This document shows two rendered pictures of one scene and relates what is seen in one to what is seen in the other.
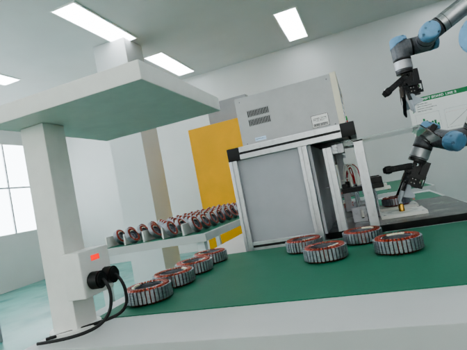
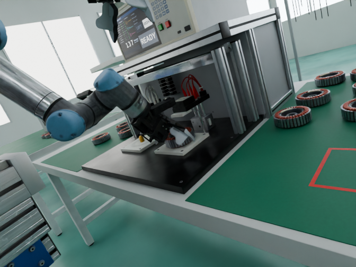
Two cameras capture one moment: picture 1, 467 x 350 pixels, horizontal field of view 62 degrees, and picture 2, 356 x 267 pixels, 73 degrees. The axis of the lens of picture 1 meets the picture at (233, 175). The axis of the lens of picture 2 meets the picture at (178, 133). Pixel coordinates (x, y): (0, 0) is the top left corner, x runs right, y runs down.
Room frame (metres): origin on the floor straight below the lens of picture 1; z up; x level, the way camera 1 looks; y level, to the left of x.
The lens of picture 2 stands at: (2.07, -1.36, 1.07)
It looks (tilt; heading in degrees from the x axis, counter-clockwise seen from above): 17 degrees down; 121
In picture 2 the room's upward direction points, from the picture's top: 20 degrees counter-clockwise
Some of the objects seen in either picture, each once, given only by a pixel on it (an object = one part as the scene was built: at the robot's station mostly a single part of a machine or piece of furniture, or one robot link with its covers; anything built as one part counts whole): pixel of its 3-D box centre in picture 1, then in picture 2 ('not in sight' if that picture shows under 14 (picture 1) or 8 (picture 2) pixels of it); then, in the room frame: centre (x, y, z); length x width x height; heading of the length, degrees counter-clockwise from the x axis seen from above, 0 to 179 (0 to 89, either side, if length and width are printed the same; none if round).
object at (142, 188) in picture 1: (138, 161); not in sight; (5.40, 1.26, 1.65); 0.50 x 0.45 x 3.30; 72
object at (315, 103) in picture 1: (297, 119); (178, 17); (1.65, -0.31, 1.22); 0.44 x 0.39 x 0.20; 162
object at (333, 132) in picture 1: (302, 147); (185, 47); (1.63, -0.31, 1.09); 0.68 x 0.44 x 0.05; 162
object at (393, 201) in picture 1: (395, 200); (179, 137); (1.65, -0.65, 0.80); 0.11 x 0.11 x 0.04
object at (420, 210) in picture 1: (402, 212); (143, 142); (1.42, -0.57, 0.78); 0.15 x 0.15 x 0.01; 72
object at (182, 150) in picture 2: (397, 206); (181, 143); (1.65, -0.65, 0.78); 0.15 x 0.15 x 0.01; 72
